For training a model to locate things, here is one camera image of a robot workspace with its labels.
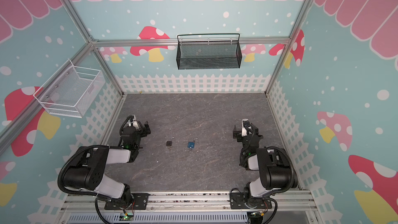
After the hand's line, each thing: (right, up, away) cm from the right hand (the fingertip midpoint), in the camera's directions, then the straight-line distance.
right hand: (244, 124), depth 91 cm
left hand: (-62, -1, +3) cm, 63 cm away
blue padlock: (-31, -12, +2) cm, 34 cm away
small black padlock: (-45, -12, +4) cm, 47 cm away
